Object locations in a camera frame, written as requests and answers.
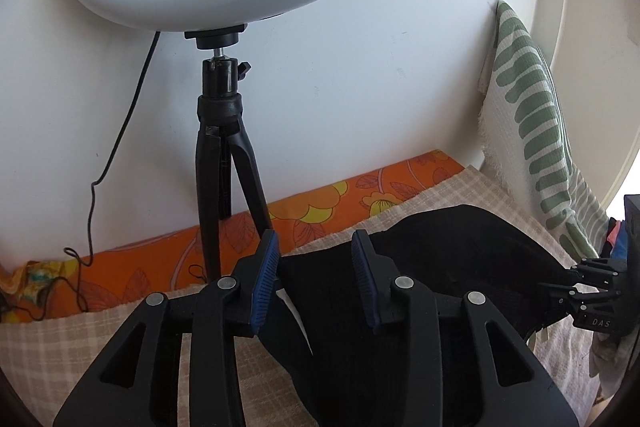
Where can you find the black garment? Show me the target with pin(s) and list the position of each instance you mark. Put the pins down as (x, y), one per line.
(450, 247)

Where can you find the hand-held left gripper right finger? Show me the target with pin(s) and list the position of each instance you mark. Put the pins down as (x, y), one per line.
(365, 287)

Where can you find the green leaf print pillow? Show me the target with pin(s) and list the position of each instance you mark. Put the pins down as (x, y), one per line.
(525, 117)

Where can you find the orange floral sheet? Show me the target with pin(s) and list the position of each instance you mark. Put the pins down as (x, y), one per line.
(325, 202)

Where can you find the yellow teal patterned cloth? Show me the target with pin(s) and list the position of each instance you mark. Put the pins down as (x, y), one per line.
(30, 287)

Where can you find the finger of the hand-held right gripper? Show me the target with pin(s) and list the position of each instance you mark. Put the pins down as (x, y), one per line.
(565, 299)
(597, 269)

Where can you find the pale green garment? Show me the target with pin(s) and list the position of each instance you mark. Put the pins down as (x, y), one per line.
(607, 357)

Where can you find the beige plaid blanket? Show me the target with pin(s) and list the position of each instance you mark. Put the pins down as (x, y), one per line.
(60, 347)

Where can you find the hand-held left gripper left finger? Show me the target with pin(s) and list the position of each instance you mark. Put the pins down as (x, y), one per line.
(262, 287)

